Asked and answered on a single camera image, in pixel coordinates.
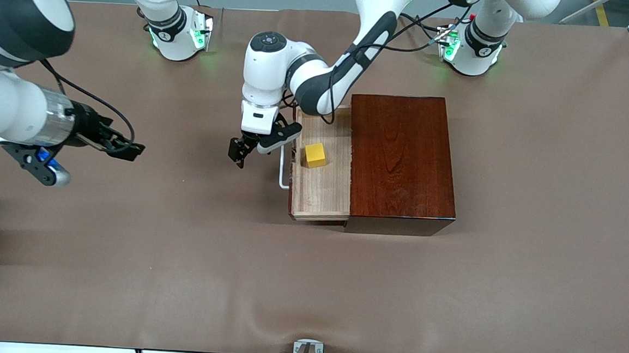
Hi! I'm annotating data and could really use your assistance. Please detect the yellow cube block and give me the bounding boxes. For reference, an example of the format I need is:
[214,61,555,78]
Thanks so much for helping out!
[303,142,329,170]

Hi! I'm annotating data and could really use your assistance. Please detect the wooden drawer with white handle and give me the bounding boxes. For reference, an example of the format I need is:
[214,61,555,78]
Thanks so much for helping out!
[276,100,358,224]

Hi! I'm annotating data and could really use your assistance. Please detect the brown table mat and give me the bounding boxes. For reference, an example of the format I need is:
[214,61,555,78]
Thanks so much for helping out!
[0,0,629,353]

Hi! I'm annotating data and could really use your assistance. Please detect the dark brown wooden cabinet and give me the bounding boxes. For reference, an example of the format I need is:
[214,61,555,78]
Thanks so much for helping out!
[342,92,464,240]

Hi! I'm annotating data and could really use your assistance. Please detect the grey slanted bar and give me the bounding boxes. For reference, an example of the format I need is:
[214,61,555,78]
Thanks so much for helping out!
[561,0,613,27]

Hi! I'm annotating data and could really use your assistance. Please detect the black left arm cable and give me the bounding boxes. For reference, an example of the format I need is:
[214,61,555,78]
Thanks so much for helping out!
[318,0,472,133]

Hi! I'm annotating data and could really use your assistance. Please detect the black left base cables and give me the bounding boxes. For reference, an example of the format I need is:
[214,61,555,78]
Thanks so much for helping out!
[398,11,452,47]

